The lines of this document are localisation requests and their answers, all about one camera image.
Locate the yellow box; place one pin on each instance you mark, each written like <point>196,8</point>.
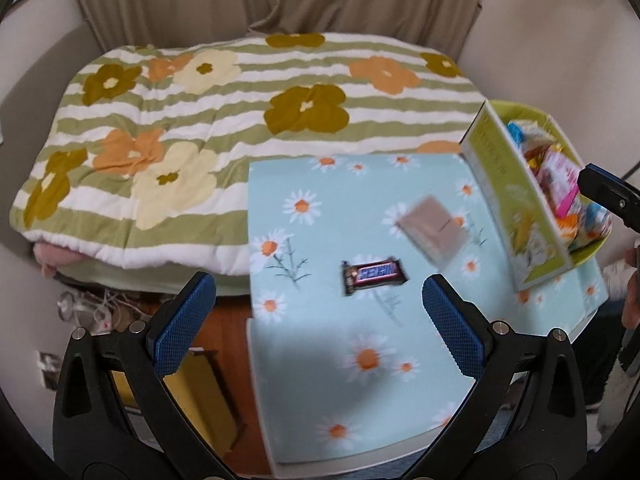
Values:
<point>200,395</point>

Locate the cream and blue snack packet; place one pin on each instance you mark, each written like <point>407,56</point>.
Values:
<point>516,132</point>

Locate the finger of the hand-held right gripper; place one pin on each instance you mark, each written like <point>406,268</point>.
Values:
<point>610,195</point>

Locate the person's fluffy white garment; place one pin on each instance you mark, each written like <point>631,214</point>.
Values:
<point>617,400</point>

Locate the pinkish-brown packet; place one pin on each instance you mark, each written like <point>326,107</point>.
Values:
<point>430,227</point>

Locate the brown chocolate bar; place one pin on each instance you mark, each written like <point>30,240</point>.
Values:
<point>375,274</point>

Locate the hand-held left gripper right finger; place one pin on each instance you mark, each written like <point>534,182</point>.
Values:
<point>452,330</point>

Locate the person's right hand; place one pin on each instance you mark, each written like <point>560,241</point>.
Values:
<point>633,290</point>

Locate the daisy print tablecloth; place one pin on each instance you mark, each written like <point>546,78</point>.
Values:
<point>325,360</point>

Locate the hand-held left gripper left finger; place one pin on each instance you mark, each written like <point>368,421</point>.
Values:
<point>182,325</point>

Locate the pink striped marshmallow packet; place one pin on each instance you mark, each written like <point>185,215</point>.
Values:
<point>560,180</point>

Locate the pink cloth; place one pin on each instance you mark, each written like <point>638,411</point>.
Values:
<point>55,260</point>

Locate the yellow snack packet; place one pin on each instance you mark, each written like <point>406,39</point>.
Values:
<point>534,164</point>

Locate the person's dark trousers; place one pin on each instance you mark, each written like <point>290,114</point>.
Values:
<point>600,350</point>

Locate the white power strip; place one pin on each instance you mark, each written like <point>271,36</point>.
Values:
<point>100,315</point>

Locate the wall outlet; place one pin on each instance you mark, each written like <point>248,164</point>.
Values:
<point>49,370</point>

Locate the green striped floral blanket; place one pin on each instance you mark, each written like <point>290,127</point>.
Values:
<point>225,110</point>

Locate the green cardboard box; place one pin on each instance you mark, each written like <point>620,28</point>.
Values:
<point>505,180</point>

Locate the orange and white snack packet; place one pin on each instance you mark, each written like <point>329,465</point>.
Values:
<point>569,230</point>

